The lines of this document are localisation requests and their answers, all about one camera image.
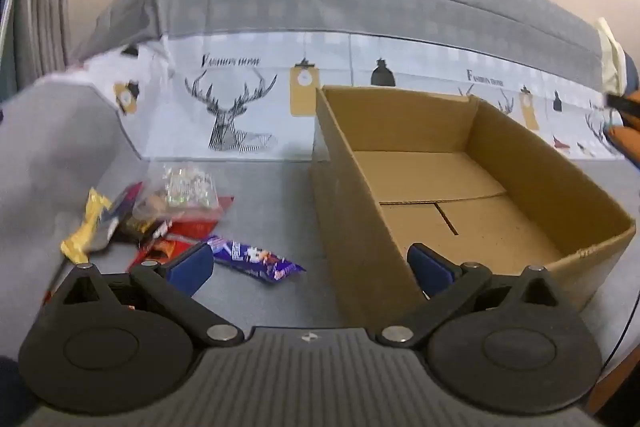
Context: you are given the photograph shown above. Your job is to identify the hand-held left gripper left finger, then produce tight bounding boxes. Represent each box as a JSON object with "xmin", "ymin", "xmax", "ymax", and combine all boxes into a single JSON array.
[{"xmin": 44, "ymin": 241, "xmax": 246, "ymax": 349}]

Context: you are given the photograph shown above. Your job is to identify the blue pillow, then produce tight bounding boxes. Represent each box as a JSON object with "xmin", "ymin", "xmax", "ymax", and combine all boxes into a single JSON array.
[{"xmin": 622, "ymin": 52, "xmax": 640, "ymax": 94}]

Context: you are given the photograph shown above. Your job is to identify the dark brown cracker packet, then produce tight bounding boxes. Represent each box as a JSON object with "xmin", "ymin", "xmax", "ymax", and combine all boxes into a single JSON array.
[{"xmin": 89, "ymin": 183, "xmax": 147, "ymax": 254}]

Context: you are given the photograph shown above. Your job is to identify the yellow snack packet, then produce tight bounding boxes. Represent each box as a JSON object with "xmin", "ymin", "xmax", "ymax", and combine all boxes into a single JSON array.
[{"xmin": 60, "ymin": 188, "xmax": 114, "ymax": 266}]

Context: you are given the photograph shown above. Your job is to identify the pale yellow cloth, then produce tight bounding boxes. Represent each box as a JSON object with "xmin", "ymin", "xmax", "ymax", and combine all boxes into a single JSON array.
[{"xmin": 595, "ymin": 17, "xmax": 629, "ymax": 96}]

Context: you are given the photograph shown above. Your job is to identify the red square packet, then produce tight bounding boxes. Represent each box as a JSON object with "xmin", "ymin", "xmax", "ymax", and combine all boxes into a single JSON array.
[{"xmin": 167, "ymin": 196, "xmax": 235, "ymax": 242}]

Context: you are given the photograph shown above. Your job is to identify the thin black cable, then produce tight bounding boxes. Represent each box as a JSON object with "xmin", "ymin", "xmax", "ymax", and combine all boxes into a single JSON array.
[{"xmin": 597, "ymin": 277, "xmax": 640, "ymax": 378}]

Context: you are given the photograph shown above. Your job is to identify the dark blue clothing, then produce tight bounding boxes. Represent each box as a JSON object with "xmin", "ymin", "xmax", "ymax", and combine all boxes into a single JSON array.
[{"xmin": 0, "ymin": 357, "xmax": 36, "ymax": 427}]

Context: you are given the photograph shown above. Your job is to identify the brown cardboard box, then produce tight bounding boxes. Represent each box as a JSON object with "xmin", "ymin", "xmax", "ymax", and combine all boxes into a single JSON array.
[{"xmin": 310, "ymin": 84, "xmax": 637, "ymax": 330}]

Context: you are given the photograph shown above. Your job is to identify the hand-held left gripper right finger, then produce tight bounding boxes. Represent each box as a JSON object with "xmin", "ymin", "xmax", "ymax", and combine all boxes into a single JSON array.
[{"xmin": 376, "ymin": 243, "xmax": 583, "ymax": 349}]

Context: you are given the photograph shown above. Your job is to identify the clear bag of candies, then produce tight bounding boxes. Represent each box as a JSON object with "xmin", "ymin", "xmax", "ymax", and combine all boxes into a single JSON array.
[{"xmin": 132, "ymin": 162, "xmax": 222, "ymax": 221}]

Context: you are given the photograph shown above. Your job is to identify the deer printed sofa cover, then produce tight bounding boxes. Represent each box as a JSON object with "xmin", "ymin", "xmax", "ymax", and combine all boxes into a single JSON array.
[{"xmin": 65, "ymin": 0, "xmax": 627, "ymax": 164}]

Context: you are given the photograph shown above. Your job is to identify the purple snack packet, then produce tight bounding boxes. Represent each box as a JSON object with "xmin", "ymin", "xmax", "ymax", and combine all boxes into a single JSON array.
[{"xmin": 206, "ymin": 234, "xmax": 307, "ymax": 284}]

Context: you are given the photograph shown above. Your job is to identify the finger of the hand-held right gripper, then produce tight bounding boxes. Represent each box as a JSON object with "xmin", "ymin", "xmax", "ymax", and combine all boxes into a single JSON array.
[{"xmin": 606, "ymin": 94, "xmax": 640, "ymax": 114}]

